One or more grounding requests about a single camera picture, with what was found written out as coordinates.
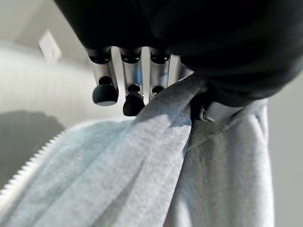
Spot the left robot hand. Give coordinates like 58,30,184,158
52,0,303,123

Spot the light grey zip hoodie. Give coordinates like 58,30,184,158
0,75,275,227

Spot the white wall socket plate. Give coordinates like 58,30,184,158
38,29,62,64

